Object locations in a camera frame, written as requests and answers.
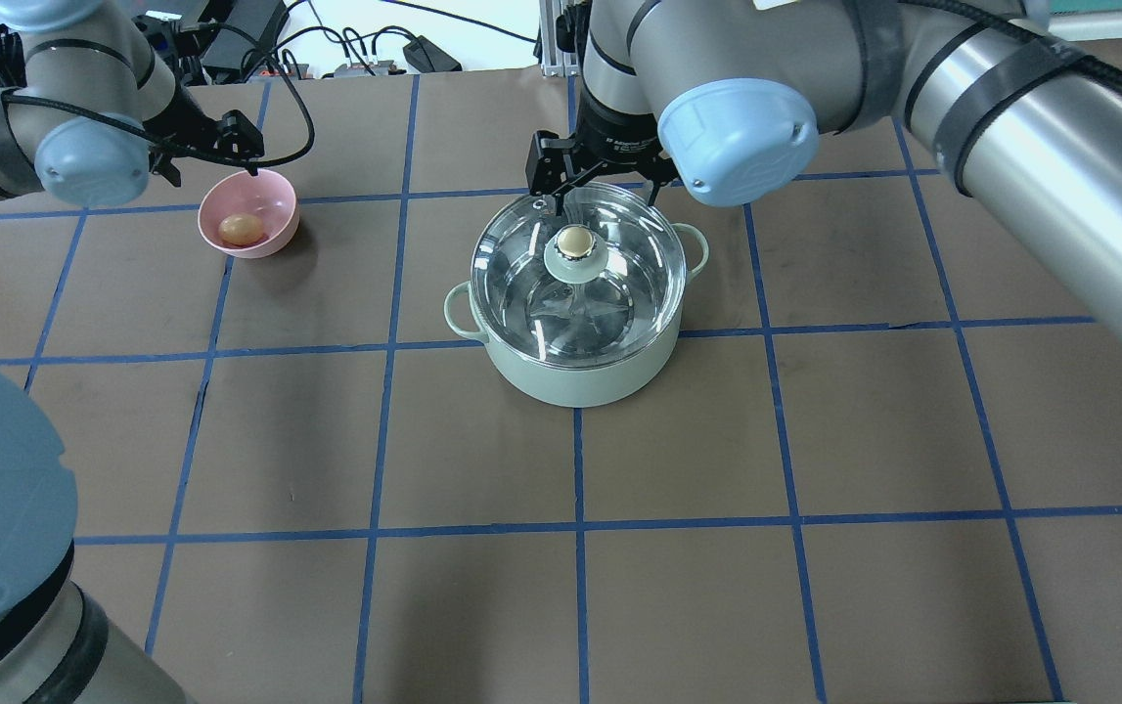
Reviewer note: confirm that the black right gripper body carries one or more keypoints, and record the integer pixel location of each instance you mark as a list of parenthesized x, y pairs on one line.
[(616, 135)]

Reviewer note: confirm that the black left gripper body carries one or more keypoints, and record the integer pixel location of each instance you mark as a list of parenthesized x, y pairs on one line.
[(191, 124)]

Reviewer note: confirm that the brown egg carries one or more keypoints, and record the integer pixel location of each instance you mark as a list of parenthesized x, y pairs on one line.
[(241, 229)]

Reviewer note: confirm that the glass pot lid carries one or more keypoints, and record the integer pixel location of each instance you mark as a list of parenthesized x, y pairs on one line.
[(590, 290)]

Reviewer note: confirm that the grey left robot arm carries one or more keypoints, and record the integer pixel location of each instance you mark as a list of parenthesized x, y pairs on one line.
[(100, 112)]

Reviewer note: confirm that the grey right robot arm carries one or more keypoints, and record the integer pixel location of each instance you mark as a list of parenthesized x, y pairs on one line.
[(732, 98)]

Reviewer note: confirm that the pale green electric pot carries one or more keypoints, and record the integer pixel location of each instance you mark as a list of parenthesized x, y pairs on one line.
[(579, 388)]

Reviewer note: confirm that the pink bowl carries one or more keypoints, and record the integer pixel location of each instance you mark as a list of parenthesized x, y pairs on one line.
[(269, 195)]

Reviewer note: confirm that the black laptop power brick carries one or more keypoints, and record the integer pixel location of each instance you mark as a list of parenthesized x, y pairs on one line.
[(252, 28)]

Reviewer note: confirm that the small black adapter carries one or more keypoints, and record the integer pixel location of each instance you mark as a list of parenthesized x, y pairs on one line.
[(425, 57)]

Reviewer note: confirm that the aluminium frame post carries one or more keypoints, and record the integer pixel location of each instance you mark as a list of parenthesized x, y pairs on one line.
[(556, 47)]

